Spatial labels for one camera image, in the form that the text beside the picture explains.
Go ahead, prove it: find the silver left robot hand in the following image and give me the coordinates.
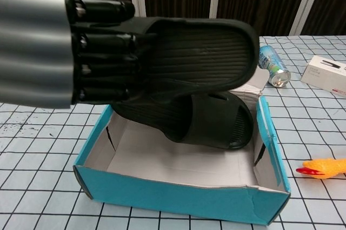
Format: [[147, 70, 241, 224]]
[[0, 0, 138, 111]]

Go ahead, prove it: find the blue drink can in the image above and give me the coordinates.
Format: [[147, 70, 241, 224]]
[[258, 45, 291, 88]]

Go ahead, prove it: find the black rubber slipper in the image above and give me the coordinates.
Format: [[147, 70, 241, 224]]
[[112, 91, 254, 150], [116, 16, 261, 106]]

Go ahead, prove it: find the light blue shoe box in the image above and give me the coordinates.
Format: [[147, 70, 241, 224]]
[[72, 67, 292, 227]]

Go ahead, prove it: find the small white stapler box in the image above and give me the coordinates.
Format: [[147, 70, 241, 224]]
[[300, 55, 346, 96]]

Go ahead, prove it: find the yellow rubber chicken toy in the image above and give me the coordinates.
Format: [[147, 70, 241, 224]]
[[296, 157, 346, 180]]

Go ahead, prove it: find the grid-patterned tablecloth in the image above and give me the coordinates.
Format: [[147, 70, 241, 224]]
[[0, 35, 346, 230]]

